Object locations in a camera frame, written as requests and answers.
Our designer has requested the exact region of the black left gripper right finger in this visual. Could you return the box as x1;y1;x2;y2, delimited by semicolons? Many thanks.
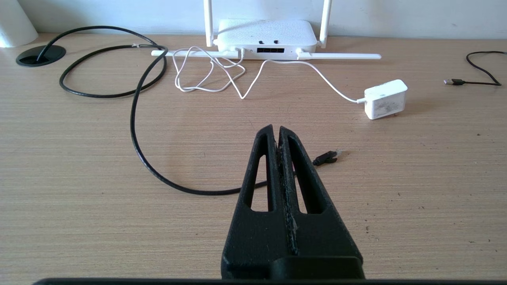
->
279;127;363;258

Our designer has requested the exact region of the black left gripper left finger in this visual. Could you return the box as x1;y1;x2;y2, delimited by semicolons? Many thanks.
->
221;125;297;279

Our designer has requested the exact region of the white router with antennas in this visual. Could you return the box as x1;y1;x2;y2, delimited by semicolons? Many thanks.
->
151;0;381;61

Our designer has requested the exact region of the black round desk grommet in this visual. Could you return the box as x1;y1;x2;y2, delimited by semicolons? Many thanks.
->
16;45;67;67

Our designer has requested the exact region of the white toilet paper roll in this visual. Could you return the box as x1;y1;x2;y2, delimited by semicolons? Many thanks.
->
0;0;39;48

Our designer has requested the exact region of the black ethernet cable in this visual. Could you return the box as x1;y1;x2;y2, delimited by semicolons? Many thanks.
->
37;26;343;196

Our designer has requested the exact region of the black USB cable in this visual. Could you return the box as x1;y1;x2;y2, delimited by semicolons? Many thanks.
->
444;51;507;86

